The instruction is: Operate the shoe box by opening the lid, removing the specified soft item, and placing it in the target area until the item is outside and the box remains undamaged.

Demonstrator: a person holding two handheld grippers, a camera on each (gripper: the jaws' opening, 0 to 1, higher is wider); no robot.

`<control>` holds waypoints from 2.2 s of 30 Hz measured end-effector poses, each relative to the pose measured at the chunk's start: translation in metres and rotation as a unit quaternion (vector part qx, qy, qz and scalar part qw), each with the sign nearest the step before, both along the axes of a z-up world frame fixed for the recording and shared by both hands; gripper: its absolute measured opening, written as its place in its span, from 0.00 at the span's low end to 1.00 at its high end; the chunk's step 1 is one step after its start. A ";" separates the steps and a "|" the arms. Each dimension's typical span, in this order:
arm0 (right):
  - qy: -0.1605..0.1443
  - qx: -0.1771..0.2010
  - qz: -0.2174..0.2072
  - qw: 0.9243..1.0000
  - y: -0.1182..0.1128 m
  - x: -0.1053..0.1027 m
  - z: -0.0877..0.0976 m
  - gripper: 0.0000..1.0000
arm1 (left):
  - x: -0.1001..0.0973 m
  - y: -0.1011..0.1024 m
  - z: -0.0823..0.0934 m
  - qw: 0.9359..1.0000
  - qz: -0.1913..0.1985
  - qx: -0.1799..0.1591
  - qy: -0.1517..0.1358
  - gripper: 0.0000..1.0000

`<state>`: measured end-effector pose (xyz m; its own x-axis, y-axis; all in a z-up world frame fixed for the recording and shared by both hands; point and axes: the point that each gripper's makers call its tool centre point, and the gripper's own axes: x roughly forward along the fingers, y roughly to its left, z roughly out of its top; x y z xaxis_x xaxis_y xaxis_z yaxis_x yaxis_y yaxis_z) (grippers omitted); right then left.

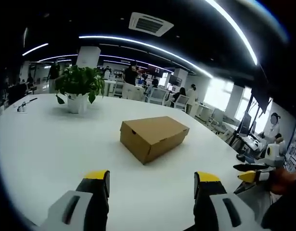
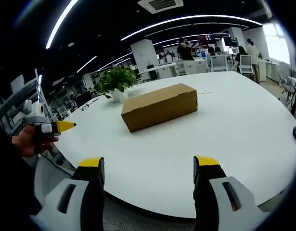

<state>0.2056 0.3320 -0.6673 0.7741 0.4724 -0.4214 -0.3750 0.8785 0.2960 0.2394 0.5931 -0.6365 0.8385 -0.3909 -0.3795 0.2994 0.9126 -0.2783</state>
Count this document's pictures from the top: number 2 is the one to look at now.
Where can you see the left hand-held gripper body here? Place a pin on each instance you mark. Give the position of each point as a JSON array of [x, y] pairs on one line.
[[33, 113]]

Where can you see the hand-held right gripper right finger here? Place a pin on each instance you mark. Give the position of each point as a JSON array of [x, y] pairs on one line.
[[217, 192]]

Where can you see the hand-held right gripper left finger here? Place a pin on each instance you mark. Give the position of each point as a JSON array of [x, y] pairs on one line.
[[75, 192]]

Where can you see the brown cardboard shoe box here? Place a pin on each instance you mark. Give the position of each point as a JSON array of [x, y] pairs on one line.
[[159, 106]]

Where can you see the person's left hand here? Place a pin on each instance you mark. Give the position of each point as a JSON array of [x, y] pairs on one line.
[[32, 142]]

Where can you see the white office chair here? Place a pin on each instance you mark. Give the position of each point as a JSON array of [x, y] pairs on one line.
[[246, 63], [219, 63], [63, 111]]

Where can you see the white plant pot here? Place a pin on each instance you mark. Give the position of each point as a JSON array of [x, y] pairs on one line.
[[119, 95]]

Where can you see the green potted plant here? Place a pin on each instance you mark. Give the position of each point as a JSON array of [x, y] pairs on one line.
[[117, 79]]

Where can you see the ceiling air conditioner vent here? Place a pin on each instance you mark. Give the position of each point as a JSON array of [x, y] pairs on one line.
[[160, 4]]

